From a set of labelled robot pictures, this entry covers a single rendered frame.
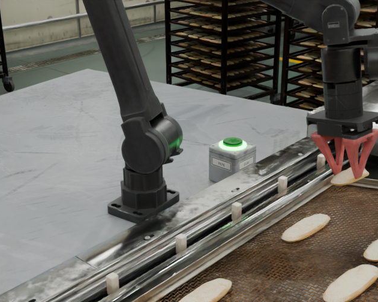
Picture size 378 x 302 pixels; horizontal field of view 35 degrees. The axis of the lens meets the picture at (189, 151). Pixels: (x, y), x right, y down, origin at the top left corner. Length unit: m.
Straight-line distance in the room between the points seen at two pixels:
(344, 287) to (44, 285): 0.40
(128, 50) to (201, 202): 0.29
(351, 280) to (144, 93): 0.48
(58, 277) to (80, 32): 5.56
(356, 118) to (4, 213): 0.64
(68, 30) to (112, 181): 5.08
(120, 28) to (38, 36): 5.07
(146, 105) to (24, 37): 4.99
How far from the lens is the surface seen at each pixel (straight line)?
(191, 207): 1.02
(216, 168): 1.19
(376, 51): 0.90
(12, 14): 5.88
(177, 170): 1.26
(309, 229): 0.88
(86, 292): 0.85
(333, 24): 0.88
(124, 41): 1.00
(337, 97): 0.91
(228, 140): 1.18
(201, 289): 0.75
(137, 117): 1.01
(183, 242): 0.92
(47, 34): 6.11
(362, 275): 0.75
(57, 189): 1.21
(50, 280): 0.86
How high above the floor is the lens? 1.34
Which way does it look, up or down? 23 degrees down
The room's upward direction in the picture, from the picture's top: straight up
